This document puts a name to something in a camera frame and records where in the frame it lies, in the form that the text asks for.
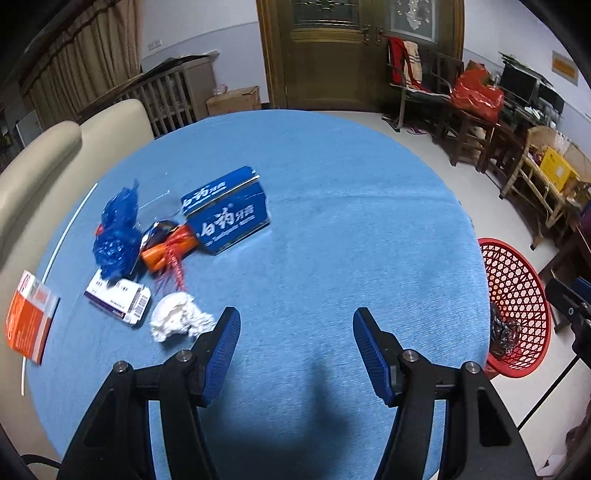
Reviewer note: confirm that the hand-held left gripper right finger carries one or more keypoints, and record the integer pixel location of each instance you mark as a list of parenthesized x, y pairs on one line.
[(373, 355)]

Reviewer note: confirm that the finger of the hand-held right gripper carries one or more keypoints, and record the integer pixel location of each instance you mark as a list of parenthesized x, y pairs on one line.
[(567, 297)]

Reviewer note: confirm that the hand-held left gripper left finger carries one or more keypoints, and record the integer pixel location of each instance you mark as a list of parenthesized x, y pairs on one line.
[(222, 350)]

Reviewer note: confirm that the red plastic basket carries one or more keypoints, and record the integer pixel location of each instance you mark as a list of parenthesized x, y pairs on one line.
[(517, 295)]

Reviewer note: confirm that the white tissue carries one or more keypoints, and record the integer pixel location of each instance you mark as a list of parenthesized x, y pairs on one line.
[(178, 317)]

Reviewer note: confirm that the white purple medicine box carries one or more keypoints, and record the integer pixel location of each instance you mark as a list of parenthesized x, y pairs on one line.
[(117, 299)]

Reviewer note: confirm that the orange snack wrapper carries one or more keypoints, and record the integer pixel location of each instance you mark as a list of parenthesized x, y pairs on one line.
[(165, 247)]

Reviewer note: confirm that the blue toothpaste box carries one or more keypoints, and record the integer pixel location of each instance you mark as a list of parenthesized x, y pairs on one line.
[(228, 217)]

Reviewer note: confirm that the blue plastic bag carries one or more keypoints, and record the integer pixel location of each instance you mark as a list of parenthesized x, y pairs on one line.
[(115, 235)]

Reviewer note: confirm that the orange white box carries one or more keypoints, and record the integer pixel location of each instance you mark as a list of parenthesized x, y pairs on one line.
[(28, 321)]

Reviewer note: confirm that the dark wooden table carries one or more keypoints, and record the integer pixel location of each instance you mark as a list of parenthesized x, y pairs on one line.
[(570, 251)]

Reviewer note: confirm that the black plastic bag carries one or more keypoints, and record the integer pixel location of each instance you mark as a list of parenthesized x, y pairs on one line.
[(503, 331)]

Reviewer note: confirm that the bamboo chair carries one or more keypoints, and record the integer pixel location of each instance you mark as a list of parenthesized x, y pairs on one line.
[(538, 184)]

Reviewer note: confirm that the yellow box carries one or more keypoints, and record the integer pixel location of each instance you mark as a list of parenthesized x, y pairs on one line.
[(559, 171)]

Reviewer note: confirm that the blue tablecloth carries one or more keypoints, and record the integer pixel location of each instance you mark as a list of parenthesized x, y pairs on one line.
[(332, 230)]

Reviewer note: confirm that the dark wooden stool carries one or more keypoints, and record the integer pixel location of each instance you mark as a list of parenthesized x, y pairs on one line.
[(468, 131)]

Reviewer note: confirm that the thin white rod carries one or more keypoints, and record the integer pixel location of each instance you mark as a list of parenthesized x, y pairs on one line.
[(59, 244)]

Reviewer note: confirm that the black monitor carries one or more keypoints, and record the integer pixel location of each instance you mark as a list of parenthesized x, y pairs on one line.
[(519, 84)]

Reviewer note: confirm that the red plastic bag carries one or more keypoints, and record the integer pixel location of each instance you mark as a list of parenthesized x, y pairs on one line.
[(478, 96)]

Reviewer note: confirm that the pink slippers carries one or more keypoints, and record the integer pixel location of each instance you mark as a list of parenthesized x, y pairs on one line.
[(418, 131)]

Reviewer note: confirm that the cardboard box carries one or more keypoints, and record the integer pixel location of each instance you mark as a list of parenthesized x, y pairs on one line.
[(233, 99)]

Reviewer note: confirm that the grey wooden crib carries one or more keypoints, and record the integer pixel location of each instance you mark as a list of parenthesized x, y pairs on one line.
[(173, 97)]

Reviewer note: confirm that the chair with red towel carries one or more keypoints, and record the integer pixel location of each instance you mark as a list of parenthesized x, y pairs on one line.
[(411, 69)]

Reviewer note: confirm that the wooden door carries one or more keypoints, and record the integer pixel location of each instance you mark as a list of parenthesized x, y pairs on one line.
[(330, 50)]

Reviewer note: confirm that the brown curtain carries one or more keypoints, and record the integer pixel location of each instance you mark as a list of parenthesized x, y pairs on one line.
[(78, 55)]

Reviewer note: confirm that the orange wall sign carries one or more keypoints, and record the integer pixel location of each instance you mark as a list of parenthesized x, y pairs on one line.
[(564, 67)]

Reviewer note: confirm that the white wall outlet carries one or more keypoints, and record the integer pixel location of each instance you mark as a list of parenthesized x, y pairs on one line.
[(155, 45)]

